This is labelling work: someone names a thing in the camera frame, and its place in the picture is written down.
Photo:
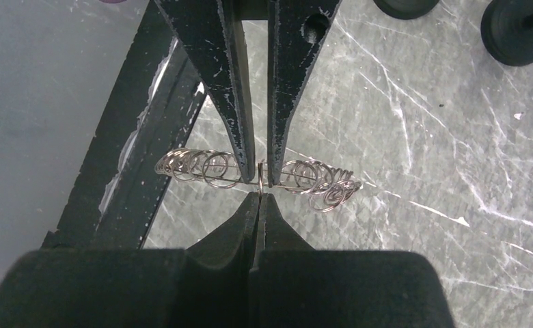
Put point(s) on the black short microphone stand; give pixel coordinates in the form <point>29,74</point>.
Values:
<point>406,9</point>

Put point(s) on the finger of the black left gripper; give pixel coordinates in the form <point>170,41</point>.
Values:
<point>297,31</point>
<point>212,35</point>

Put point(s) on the metal disc with keyrings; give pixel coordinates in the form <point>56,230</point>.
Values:
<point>326,187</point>

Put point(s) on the black round stand base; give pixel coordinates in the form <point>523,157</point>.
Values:
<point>507,32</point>

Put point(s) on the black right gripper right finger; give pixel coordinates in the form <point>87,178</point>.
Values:
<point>294,285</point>

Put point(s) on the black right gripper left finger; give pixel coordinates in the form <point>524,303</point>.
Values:
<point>205,285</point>

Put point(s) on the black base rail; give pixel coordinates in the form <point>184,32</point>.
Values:
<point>151,110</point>

